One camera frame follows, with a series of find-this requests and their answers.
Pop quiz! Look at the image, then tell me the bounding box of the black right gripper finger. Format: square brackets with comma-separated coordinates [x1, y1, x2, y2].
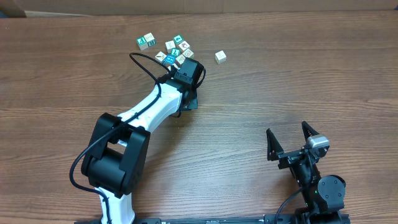
[266, 128, 284, 161]
[302, 121, 319, 140]

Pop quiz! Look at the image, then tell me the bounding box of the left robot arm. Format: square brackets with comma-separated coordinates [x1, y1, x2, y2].
[76, 58, 206, 223]

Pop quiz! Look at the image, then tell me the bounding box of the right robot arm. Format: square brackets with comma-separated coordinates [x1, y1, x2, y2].
[264, 121, 350, 224]

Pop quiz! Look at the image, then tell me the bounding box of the plain wooden block centre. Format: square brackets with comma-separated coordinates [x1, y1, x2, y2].
[175, 54, 186, 66]

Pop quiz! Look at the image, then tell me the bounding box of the blue-top wooden block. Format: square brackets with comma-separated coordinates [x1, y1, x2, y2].
[163, 55, 176, 66]

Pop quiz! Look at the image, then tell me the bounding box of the wooden block brown picture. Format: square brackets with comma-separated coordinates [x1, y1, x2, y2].
[183, 49, 194, 58]

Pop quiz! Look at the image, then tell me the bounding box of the green letter wooden block centre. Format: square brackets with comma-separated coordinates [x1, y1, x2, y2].
[170, 48, 181, 57]

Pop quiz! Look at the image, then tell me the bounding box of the lone plain wooden block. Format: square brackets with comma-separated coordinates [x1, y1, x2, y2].
[215, 50, 226, 64]

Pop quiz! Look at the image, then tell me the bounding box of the wooden block pencil picture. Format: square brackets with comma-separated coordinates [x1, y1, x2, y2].
[155, 52, 167, 65]

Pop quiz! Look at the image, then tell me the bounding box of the wooden block animal picture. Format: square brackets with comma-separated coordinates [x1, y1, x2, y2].
[178, 40, 190, 52]

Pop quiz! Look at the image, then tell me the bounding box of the plain wooden block upper middle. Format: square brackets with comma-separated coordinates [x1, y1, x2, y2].
[165, 40, 175, 54]

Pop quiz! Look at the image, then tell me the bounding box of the green-top wooden block upper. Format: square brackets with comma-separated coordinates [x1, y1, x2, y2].
[173, 35, 184, 45]

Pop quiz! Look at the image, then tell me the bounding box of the green-top wooden block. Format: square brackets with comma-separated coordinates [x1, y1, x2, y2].
[173, 35, 184, 45]
[136, 36, 149, 50]

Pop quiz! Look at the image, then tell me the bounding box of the green-top wooden block far left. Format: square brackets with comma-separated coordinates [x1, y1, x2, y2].
[136, 36, 149, 50]

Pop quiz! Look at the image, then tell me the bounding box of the plain wooden block green side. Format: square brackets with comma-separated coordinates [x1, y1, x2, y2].
[144, 32, 156, 47]

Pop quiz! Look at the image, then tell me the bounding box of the brown cardboard backdrop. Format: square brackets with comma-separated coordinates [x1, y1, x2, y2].
[1, 0, 397, 17]

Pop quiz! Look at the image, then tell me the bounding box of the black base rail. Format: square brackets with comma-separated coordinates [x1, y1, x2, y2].
[75, 215, 351, 224]

